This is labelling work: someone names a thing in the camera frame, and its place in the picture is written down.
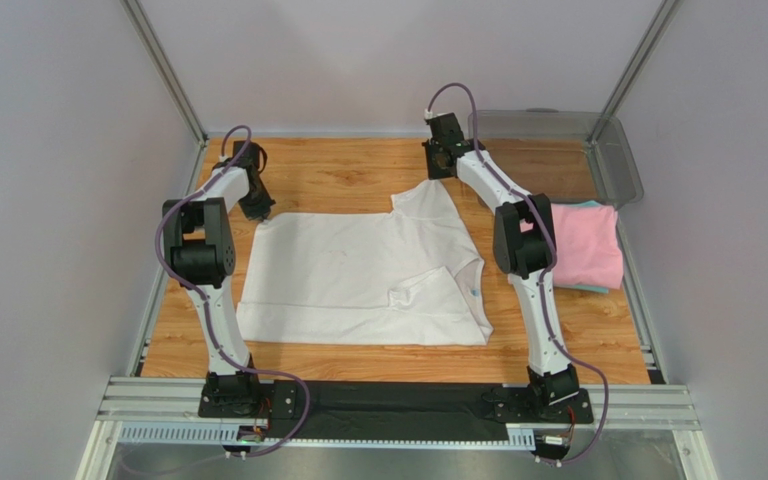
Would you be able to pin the white t shirt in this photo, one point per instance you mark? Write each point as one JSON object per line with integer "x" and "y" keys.
{"x": 411, "y": 276}

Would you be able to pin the teal folded t shirt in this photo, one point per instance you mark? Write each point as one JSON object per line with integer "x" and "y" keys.
{"x": 582, "y": 287}

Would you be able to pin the left aluminium frame post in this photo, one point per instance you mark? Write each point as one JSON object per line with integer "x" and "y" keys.
{"x": 139, "y": 19}

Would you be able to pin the clear grey plastic bin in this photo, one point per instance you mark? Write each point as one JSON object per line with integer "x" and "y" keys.
{"x": 572, "y": 157}

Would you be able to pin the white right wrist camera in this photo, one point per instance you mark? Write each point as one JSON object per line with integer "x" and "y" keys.
{"x": 429, "y": 116}

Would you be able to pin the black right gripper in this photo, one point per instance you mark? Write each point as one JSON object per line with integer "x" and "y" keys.
{"x": 438, "y": 163}

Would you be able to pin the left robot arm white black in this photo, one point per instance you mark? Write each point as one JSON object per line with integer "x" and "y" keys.
{"x": 198, "y": 251}

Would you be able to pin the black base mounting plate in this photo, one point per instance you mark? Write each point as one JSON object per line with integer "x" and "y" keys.
{"x": 383, "y": 411}

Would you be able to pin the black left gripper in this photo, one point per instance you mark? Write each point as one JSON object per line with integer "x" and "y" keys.
{"x": 260, "y": 210}

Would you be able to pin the right aluminium frame post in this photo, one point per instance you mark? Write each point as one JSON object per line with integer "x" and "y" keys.
{"x": 655, "y": 30}

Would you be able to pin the aluminium frame post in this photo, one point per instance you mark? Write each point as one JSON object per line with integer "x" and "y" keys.
{"x": 655, "y": 30}
{"x": 139, "y": 19}

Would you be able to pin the aluminium frame rail front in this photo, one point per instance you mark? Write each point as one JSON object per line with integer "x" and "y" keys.
{"x": 176, "y": 429}

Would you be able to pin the pink folded t shirt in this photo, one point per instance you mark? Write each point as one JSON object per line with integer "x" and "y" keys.
{"x": 587, "y": 247}

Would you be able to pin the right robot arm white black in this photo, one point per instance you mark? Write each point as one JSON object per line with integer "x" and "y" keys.
{"x": 524, "y": 250}

